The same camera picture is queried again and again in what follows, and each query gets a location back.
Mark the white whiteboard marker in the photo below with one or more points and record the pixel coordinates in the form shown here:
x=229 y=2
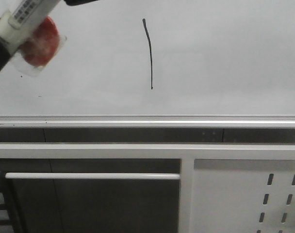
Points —
x=19 y=22

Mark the red round magnet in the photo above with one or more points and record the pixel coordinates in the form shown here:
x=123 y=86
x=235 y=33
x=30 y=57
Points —
x=39 y=49

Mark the white perforated metal panel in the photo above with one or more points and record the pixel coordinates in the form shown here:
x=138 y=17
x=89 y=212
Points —
x=243 y=196

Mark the whiteboard with aluminium frame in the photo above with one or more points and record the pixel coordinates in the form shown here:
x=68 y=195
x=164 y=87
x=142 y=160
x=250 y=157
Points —
x=161 y=63

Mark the white horizontal rail bar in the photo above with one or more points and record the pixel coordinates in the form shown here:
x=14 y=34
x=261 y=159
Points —
x=93 y=176

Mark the white metal stand frame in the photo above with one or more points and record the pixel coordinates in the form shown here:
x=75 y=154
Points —
x=186 y=152

